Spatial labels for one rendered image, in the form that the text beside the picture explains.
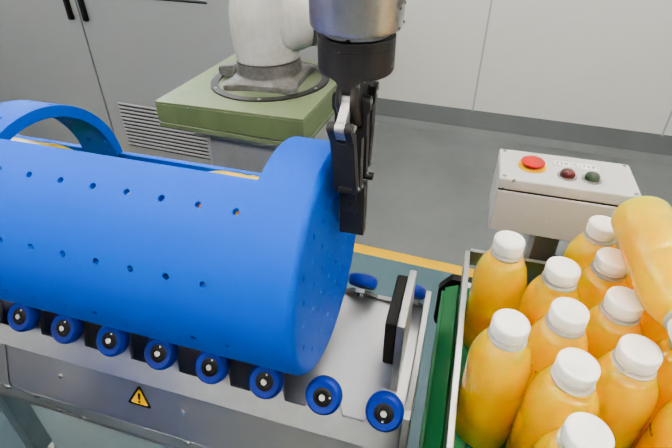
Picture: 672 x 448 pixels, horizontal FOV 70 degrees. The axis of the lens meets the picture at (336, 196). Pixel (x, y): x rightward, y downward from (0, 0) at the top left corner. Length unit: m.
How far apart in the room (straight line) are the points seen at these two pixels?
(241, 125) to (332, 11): 0.66
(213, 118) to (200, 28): 1.32
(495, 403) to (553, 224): 0.33
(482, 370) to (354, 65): 0.35
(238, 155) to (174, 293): 0.70
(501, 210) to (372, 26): 0.46
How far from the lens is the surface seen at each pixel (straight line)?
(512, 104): 3.42
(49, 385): 0.87
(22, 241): 0.63
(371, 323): 0.74
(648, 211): 0.66
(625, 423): 0.61
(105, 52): 2.79
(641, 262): 0.61
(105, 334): 0.74
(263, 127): 1.04
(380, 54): 0.45
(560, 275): 0.62
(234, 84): 1.16
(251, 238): 0.47
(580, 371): 0.53
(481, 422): 0.63
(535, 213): 0.81
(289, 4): 1.10
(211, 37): 2.36
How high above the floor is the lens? 1.48
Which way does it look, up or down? 34 degrees down
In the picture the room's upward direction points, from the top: straight up
